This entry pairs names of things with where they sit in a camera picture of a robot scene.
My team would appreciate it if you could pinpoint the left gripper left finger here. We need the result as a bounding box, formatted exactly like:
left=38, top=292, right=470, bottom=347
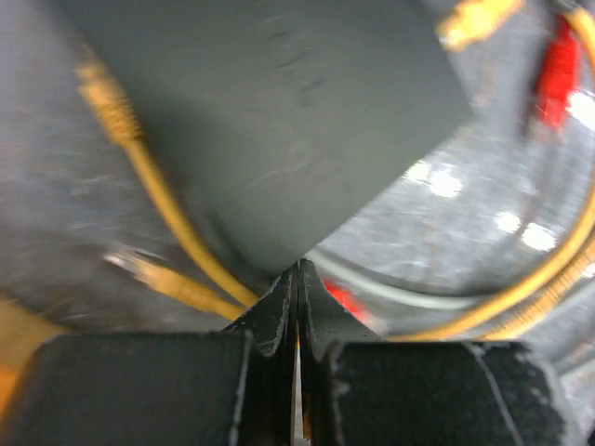
left=1, top=270, right=296, bottom=445

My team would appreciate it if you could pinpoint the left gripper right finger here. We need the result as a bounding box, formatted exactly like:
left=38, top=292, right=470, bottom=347
left=298, top=260, right=586, bottom=445

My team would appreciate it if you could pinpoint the black network switch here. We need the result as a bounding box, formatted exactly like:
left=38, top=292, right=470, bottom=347
left=59, top=1, right=470, bottom=274

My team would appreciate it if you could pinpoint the yellow ethernet cable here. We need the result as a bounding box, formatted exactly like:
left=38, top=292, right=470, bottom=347
left=436, top=0, right=526, bottom=52
left=73, top=41, right=595, bottom=345

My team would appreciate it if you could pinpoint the orange Mickey Mouse shirt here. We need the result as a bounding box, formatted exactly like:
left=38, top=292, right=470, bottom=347
left=0, top=295, right=66, bottom=413

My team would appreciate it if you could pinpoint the grey ethernet cable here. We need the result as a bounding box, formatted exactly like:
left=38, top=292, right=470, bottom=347
left=306, top=250, right=595, bottom=312

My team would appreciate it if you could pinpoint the red ethernet cable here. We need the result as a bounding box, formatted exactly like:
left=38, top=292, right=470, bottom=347
left=320, top=13, right=587, bottom=326

